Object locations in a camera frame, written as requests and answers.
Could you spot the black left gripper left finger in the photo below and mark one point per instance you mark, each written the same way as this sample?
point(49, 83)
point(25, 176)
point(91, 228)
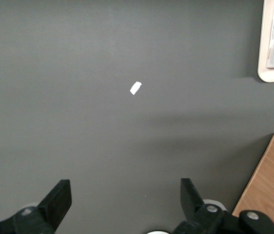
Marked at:
point(54, 202)

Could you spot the wooden two-drawer cabinet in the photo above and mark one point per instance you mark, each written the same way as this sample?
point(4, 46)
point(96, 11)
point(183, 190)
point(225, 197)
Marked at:
point(270, 175)

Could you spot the small white paper scrap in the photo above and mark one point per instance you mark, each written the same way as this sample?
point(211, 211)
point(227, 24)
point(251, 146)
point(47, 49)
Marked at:
point(135, 88)

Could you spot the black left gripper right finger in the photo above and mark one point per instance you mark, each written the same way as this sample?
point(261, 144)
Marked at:
point(192, 207)

